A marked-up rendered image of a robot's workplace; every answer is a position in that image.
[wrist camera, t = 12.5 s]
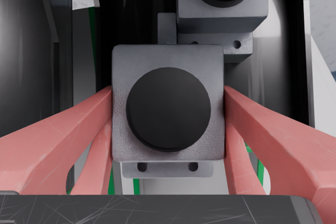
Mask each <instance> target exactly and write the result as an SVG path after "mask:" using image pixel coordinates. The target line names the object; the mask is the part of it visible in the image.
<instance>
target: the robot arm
mask: <svg viewBox="0 0 336 224"><path fill-rule="evenodd" d="M224 119H225V156H224V158H223V162H224V168H225V174H226V181H227V187H228V193H229V194H107V193H108V187H109V181H110V175H111V168H112V162H113V157H112V155H111V141H112V86H111V85H109V86H107V87H105V88H104V89H102V90H100V91H98V92H97V93H95V94H93V95H92V96H90V97H88V98H87V99H85V100H83V101H82V102H80V103H78V104H77V105H75V106H73V107H71V108H69V109H66V110H64V111H62V112H59V113H57V114H55V115H52V116H50V117H48V118H45V119H43V120H41V121H38V122H36V123H34V124H31V125H29V126H27V127H24V128H22V129H19V130H17V131H15V132H12V133H10V134H8V135H5V136H3V137H1V138H0V224H336V137H334V136H332V135H329V134H327V133H325V132H322V131H320V130H317V129H315V128H313V127H310V126H308V125H306V124H303V123H301V122H299V121H296V120H294V119H291V118H289V117H287V116H284V115H282V114H280V113H277V112H275V111H273V110H270V109H268V108H266V107H264V106H262V105H260V104H258V103H256V102H255V101H253V100H251V99H250V98H248V97H246V96H245V95H243V94H241V93H240V92H238V91H236V90H235V89H233V88H231V87H230V86H228V85H224ZM91 141H92V143H91ZM244 141H245V142H246V144H247V145H248V146H249V147H250V149H251V150H252V151H253V153H254V154H255V155H256V156H257V158H258V159H259V160H260V162H261V163H262V164H263V166H264V167H265V168H266V170H267V171H268V174H269V178H270V193H269V195H267V194H266V192H265V190H264V188H263V186H262V184H261V183H260V181H259V179H258V177H257V175H256V173H255V171H254V169H253V166H252V164H251V161H250V158H249V155H248V152H247V149H246V146H245V142H244ZM90 143H91V146H90V149H89V152H88V155H87V158H86V161H85V164H84V167H83V169H82V171H81V173H80V175H79V177H78V179H77V181H76V183H75V185H74V187H73V189H72V190H71V192H70V194H67V193H66V181H67V176H68V172H69V170H70V169H71V167H72V166H73V165H74V164H75V162H76V161H77V160H78V158H79V157H80V156H81V154H82V153H83V152H84V150H85V149H86V148H87V147H88V145H89V144H90Z"/></svg>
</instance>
